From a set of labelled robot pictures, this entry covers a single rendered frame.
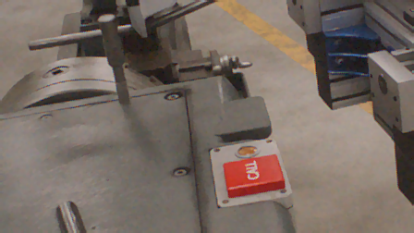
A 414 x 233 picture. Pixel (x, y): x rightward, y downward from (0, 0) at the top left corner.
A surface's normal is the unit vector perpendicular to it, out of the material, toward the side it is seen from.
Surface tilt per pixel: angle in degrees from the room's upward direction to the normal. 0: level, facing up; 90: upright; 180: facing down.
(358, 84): 90
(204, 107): 0
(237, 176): 0
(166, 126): 0
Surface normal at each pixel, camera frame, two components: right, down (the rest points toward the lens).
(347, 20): 0.26, 0.39
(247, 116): -0.14, -0.89
